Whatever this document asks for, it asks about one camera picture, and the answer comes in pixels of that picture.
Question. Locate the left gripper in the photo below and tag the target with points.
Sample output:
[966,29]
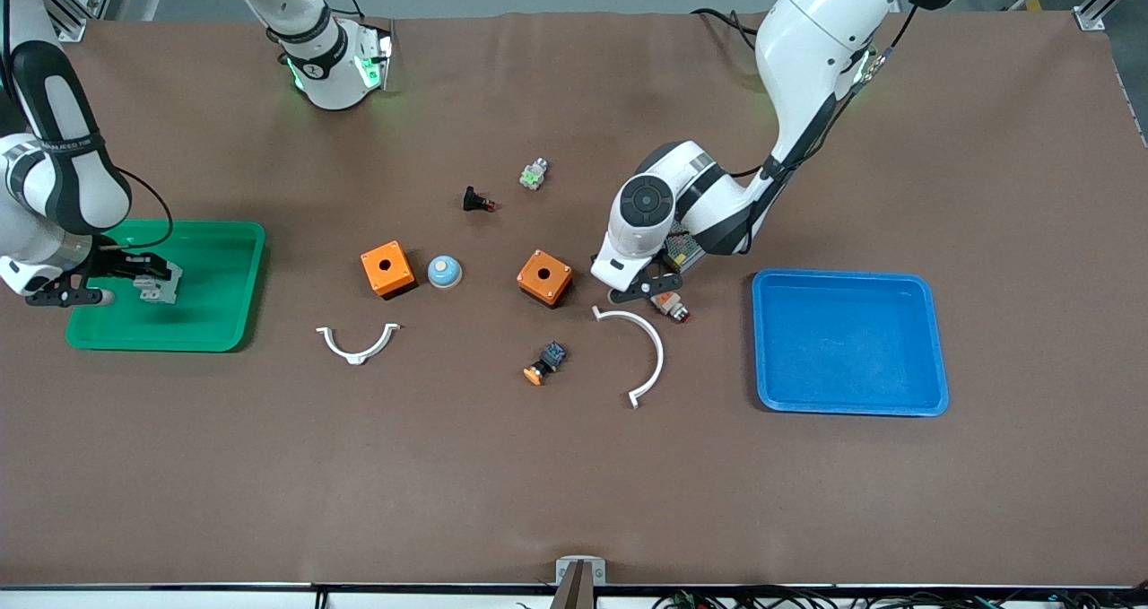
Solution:
[665,257]

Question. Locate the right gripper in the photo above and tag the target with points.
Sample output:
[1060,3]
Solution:
[115,264]

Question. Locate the white circuit breaker red lever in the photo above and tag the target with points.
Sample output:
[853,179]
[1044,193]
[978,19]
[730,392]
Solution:
[161,288]

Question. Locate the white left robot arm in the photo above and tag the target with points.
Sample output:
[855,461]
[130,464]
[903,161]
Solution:
[807,35]

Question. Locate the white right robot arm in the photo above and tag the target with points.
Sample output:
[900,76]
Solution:
[81,196]

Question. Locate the perforated metal power supply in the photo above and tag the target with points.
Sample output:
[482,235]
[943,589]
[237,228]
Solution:
[686,250]

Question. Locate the large white pipe clamp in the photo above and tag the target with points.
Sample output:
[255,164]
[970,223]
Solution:
[657,349]

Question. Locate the orange button box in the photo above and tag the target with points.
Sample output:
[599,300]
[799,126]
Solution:
[558,279]
[399,273]

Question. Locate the green plastic tray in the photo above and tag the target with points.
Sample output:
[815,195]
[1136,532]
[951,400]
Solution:
[215,313]

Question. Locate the black indicator lamp red tip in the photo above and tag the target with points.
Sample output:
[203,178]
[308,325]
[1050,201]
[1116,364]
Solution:
[472,199]

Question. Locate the light blue dome buzzer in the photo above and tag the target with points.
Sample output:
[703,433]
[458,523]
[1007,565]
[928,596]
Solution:
[444,273]

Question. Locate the blue plastic tray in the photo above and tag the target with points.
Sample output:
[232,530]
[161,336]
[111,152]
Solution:
[852,349]

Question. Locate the brown table mat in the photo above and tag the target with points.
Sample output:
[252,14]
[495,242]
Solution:
[807,501]

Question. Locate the small white pipe clamp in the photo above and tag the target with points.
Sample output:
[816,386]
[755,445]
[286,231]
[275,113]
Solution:
[357,356]

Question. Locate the red pushbutton switch orange base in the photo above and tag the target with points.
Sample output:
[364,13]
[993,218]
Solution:
[671,307]

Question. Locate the orange mushroom pushbutton switch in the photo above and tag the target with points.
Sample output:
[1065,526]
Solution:
[538,374]

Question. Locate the green pushbutton switch module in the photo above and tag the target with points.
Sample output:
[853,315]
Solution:
[533,176]

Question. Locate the gray metal table bracket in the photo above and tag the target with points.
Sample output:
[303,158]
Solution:
[563,569]

